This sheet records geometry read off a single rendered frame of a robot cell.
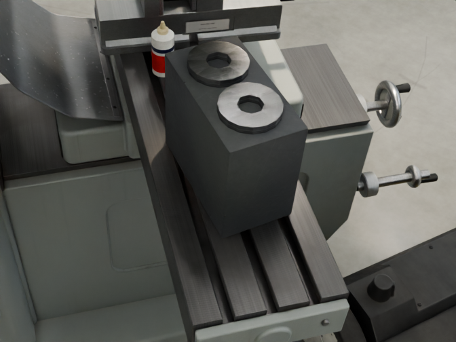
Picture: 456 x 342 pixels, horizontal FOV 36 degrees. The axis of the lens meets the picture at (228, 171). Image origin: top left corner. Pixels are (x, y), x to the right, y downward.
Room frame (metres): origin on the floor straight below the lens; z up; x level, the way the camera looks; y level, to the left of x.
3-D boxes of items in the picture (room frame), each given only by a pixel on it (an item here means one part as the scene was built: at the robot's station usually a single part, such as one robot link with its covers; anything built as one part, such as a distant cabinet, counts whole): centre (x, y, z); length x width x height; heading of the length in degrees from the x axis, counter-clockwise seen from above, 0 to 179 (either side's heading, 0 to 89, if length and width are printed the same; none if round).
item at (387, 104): (1.29, -0.34, 0.62); 0.16 x 0.12 x 0.12; 109
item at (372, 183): (1.17, -0.41, 0.50); 0.22 x 0.06 x 0.06; 109
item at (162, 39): (1.00, 0.13, 0.97); 0.04 x 0.04 x 0.11
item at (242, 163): (0.75, 0.00, 1.02); 0.22 x 0.12 x 0.20; 30
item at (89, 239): (1.14, 0.11, 0.42); 0.80 x 0.30 x 0.60; 109
